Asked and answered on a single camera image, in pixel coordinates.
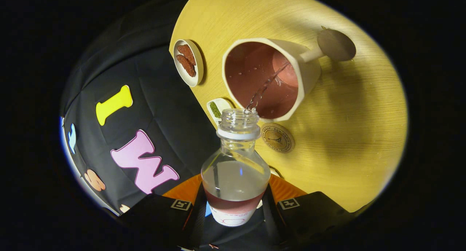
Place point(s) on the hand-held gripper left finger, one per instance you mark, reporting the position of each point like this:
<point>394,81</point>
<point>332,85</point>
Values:
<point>196,218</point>

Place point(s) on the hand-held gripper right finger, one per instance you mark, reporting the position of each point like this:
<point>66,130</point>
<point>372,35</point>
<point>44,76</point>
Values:
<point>272,216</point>

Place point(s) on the clear plastic juice bottle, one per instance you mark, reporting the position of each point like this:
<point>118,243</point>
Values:
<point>235,181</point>

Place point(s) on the round wooden coaster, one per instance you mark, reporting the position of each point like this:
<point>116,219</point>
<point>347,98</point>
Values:
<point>278,138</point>

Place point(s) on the beige cup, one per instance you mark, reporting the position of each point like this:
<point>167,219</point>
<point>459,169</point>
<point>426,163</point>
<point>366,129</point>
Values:
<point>309,69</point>

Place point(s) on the wooden table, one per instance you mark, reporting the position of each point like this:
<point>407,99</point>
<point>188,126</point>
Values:
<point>346,134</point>

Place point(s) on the white divided bean dish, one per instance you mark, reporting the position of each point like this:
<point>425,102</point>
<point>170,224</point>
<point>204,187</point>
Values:
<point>221,106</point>

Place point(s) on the black backdrop cloth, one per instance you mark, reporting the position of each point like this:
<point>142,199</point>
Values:
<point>164,98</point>

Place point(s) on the red sausage piece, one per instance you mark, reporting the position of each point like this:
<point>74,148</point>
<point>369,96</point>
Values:
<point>186,67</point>
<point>187,52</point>

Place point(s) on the white oval plate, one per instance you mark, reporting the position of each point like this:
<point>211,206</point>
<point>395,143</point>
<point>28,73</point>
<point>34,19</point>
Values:
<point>198,61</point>

